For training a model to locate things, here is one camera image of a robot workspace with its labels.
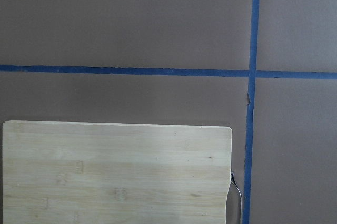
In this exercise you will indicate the wooden cutting board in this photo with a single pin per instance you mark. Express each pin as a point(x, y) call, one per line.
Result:
point(57, 172)

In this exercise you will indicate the metal board handle loop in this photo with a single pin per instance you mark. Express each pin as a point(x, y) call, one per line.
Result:
point(239, 195)

